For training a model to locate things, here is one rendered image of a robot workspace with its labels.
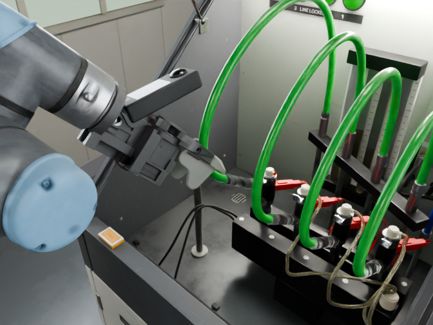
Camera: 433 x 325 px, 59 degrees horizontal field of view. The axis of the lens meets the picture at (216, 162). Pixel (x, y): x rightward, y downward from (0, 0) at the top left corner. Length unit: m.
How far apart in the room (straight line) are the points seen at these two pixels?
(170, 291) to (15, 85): 0.46
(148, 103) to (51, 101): 0.12
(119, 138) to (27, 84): 0.13
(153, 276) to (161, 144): 0.34
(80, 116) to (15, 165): 0.15
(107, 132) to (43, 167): 0.18
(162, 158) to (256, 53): 0.59
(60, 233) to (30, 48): 0.20
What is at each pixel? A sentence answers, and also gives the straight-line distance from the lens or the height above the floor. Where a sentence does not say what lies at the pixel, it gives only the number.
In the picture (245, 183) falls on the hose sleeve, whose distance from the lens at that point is 0.68.
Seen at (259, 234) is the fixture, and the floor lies 0.98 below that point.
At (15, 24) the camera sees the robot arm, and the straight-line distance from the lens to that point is 0.44.
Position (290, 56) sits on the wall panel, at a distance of 0.98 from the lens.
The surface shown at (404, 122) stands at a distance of 0.89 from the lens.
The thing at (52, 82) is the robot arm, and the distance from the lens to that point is 0.44.
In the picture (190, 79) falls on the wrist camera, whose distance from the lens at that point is 0.52.
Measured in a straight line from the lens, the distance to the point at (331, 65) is 0.81.
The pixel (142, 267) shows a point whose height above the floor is 0.95.
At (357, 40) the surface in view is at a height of 1.36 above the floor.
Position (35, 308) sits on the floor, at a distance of 2.05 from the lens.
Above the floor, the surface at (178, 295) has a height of 0.95.
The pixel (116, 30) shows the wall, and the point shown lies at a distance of 2.58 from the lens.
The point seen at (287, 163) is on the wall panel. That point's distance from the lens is 1.10.
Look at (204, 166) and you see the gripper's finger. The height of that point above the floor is 1.22.
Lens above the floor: 1.54
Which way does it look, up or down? 34 degrees down
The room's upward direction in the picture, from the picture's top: straight up
